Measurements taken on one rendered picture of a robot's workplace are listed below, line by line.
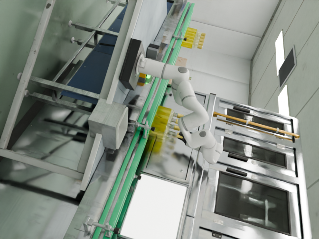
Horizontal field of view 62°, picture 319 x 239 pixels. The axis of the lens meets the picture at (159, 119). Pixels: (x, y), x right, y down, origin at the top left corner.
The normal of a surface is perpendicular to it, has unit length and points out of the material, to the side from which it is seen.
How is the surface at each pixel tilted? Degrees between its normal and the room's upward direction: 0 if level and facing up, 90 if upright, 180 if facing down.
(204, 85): 90
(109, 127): 90
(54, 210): 90
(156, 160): 90
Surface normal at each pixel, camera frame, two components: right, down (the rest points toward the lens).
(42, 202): 0.12, -0.63
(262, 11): -0.25, 0.73
